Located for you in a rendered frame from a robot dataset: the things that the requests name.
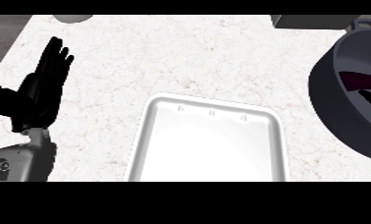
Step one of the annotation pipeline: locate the dark grey box appliance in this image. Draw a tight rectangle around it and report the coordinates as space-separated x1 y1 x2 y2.
269 15 362 30

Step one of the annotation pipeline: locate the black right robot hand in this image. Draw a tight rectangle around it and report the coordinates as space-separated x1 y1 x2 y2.
356 88 371 105

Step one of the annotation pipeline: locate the dark grey pot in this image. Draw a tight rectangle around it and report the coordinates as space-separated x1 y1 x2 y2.
307 17 371 169

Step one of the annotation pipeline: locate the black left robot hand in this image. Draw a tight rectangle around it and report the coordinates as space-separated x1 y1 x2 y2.
0 35 74 134

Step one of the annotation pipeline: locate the dark purple eggplant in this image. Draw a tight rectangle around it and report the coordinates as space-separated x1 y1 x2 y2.
338 71 371 92

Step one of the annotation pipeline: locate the white tray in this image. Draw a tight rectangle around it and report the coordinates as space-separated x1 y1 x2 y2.
123 91 289 183

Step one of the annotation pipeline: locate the grey round object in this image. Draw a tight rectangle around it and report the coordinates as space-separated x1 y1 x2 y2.
49 15 94 25

